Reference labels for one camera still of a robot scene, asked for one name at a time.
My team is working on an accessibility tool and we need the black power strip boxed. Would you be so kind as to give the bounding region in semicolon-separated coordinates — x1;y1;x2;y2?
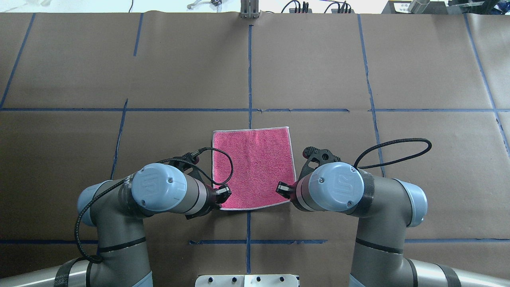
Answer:
281;0;313;14
324;0;355;14

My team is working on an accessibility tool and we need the pink and grey towel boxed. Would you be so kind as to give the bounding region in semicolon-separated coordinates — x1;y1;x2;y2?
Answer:
212;126;296;211

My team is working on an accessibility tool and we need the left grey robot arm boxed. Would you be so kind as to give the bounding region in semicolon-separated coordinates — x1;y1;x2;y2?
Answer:
1;148;234;287

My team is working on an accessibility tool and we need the aluminium camera post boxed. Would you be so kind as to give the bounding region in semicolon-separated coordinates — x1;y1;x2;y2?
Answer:
240;0;260;19

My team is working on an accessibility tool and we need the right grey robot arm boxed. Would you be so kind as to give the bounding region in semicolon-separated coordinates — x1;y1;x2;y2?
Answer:
276;140;509;287

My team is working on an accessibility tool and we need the white mounting plate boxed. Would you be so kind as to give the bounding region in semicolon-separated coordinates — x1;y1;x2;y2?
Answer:
195;274;300;287

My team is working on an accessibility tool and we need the silver metal cylinder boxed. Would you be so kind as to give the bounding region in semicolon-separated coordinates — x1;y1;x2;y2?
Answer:
408;0;431;14

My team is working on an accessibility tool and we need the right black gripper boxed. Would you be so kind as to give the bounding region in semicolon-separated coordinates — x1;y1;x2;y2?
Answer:
277;147;342;199

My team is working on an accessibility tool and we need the left black power strip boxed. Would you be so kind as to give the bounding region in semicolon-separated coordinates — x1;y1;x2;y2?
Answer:
281;0;313;14

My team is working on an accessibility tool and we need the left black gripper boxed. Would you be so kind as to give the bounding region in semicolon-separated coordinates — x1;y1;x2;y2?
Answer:
169;155;232;220

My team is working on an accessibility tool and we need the right black power strip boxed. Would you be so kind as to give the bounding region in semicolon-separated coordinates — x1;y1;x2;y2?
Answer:
324;0;355;14

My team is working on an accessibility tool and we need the right black braided cable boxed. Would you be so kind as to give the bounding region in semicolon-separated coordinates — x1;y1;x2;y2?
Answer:
353;138;433;169

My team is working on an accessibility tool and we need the black box with label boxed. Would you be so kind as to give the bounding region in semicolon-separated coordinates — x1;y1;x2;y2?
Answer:
381;0;448;14

